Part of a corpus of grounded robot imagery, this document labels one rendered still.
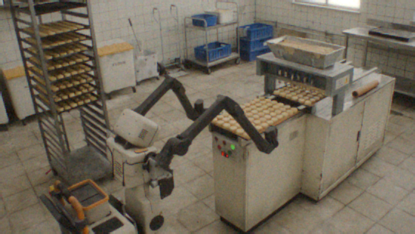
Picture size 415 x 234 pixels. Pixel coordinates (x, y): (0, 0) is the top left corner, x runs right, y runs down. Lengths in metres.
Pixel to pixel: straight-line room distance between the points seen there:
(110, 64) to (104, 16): 0.91
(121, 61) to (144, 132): 3.67
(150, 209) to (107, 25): 4.31
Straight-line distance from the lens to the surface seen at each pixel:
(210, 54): 6.30
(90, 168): 3.69
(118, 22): 6.11
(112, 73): 5.50
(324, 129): 2.85
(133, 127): 1.89
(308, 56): 2.79
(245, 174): 2.52
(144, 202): 2.08
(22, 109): 5.26
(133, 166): 1.88
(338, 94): 2.81
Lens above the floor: 2.05
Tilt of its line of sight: 26 degrees down
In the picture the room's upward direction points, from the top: 3 degrees counter-clockwise
